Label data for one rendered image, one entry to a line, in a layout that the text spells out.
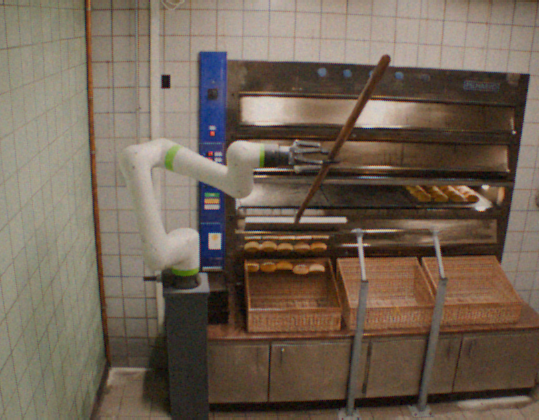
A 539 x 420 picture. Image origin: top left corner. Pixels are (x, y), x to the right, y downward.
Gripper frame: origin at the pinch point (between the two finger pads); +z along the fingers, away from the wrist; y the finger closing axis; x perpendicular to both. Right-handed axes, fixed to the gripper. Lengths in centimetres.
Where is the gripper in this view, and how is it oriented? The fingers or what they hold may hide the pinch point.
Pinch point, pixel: (330, 157)
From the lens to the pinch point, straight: 232.3
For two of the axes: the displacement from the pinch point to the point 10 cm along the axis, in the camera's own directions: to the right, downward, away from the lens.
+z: 10.0, 0.1, 0.8
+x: 0.8, -2.4, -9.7
